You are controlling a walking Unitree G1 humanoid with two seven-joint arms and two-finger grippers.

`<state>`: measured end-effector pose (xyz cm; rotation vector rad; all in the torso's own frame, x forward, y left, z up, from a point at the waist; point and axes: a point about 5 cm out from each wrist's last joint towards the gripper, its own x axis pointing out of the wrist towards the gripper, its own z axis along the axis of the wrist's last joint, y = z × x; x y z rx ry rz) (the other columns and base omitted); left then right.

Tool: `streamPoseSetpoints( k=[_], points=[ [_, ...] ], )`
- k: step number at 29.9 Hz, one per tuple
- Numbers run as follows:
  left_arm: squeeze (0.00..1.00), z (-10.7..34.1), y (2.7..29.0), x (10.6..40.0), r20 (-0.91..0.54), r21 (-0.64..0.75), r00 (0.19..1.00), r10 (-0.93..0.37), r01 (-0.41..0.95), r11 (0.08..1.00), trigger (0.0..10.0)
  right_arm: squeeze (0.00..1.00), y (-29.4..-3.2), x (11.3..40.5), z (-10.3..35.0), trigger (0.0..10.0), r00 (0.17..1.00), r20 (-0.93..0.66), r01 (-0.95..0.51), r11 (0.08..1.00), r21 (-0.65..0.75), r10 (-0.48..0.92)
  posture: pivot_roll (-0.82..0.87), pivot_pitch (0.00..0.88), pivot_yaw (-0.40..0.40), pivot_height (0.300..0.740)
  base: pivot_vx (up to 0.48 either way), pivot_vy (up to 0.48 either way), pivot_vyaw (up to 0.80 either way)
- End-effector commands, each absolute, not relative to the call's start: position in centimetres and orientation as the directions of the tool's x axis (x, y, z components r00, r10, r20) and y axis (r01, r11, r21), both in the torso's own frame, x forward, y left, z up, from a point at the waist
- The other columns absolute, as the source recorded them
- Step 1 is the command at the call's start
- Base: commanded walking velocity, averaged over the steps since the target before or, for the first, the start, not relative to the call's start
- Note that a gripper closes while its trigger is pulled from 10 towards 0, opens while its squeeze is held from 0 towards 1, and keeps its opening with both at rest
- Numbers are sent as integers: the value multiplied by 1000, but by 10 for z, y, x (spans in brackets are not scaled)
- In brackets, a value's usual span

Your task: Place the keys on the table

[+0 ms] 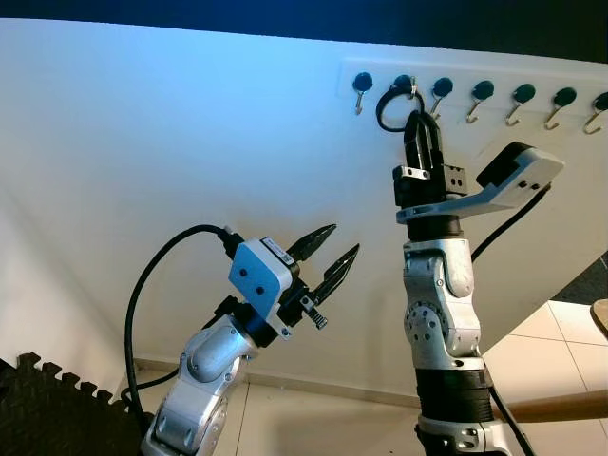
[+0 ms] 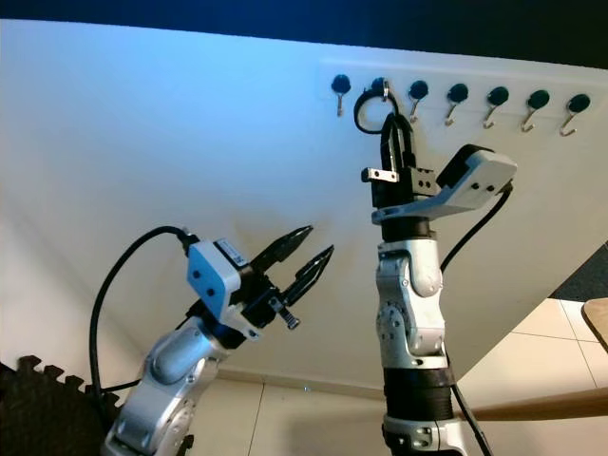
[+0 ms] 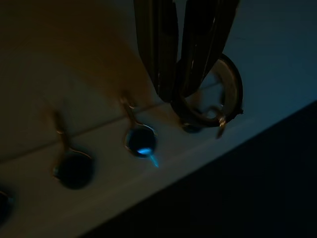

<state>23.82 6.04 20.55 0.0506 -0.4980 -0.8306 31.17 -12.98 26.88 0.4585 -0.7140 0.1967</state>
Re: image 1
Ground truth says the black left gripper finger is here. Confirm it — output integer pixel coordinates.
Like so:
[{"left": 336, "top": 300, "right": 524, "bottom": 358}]
[
  {"left": 288, "top": 224, "right": 338, "bottom": 263},
  {"left": 316, "top": 244, "right": 361, "bottom": 303}
]

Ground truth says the black knob metal hook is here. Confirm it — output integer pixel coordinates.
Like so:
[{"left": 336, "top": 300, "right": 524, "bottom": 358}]
[
  {"left": 544, "top": 87, "right": 577, "bottom": 130},
  {"left": 504, "top": 84, "right": 536, "bottom": 127},
  {"left": 465, "top": 80, "right": 495, "bottom": 125},
  {"left": 426, "top": 77, "right": 454, "bottom": 122},
  {"left": 582, "top": 91, "right": 608, "bottom": 136},
  {"left": 393, "top": 74, "right": 415, "bottom": 100},
  {"left": 352, "top": 72, "right": 373, "bottom": 116}
]

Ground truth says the dark rug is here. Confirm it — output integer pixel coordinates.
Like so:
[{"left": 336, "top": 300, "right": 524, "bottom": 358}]
[{"left": 549, "top": 254, "right": 608, "bottom": 306}]

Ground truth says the rounded wooden table board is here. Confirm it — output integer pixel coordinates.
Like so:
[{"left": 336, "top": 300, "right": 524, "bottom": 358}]
[{"left": 590, "top": 298, "right": 608, "bottom": 340}]

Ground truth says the wooden table leg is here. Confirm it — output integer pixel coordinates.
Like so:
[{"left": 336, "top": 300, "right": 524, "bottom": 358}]
[{"left": 494, "top": 389, "right": 608, "bottom": 425}]

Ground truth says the black foam puzzle mat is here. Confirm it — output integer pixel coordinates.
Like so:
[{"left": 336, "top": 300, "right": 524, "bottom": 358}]
[{"left": 0, "top": 351, "right": 145, "bottom": 456}]

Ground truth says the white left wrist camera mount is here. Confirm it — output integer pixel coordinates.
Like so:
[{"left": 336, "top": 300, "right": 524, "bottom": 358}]
[{"left": 228, "top": 237, "right": 301, "bottom": 335}]

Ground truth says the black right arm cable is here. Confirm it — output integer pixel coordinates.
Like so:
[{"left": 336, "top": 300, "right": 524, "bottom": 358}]
[{"left": 470, "top": 183, "right": 554, "bottom": 456}]

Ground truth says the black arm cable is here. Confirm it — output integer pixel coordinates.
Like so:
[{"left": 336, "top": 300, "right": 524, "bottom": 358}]
[
  {"left": 470, "top": 183, "right": 554, "bottom": 456},
  {"left": 121, "top": 224, "right": 238, "bottom": 405}
]

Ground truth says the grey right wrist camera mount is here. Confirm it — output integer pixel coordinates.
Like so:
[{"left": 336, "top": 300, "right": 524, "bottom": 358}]
[{"left": 396, "top": 142, "right": 565, "bottom": 226}]

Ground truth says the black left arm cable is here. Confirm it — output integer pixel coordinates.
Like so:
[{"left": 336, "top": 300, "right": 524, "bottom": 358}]
[{"left": 121, "top": 224, "right": 238, "bottom": 405}]

